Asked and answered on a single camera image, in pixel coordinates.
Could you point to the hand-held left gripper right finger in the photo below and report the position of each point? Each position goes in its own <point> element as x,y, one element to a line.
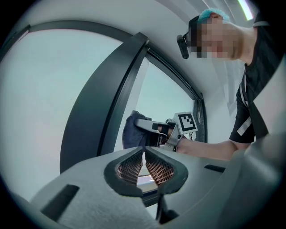
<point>196,179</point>

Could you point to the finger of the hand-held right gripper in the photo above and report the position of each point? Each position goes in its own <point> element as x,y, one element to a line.
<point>145,124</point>

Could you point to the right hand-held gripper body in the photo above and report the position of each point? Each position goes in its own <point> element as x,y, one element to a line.
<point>185,123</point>

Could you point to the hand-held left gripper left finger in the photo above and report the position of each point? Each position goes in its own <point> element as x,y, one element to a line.
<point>89,190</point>

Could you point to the dark blue cleaning cloth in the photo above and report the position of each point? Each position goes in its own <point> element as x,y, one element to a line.
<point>134,136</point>

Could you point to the person's right forearm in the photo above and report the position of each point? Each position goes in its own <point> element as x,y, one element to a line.
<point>207,151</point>

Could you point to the person's black clothing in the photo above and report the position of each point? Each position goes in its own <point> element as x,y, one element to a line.
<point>257,78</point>

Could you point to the person's head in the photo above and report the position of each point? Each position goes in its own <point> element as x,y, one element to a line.
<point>225,38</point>

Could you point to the ceiling light strip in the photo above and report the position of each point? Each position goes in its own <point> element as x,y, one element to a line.
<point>244,10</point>

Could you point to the black head-mounted camera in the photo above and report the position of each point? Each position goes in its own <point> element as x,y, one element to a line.
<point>183,47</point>

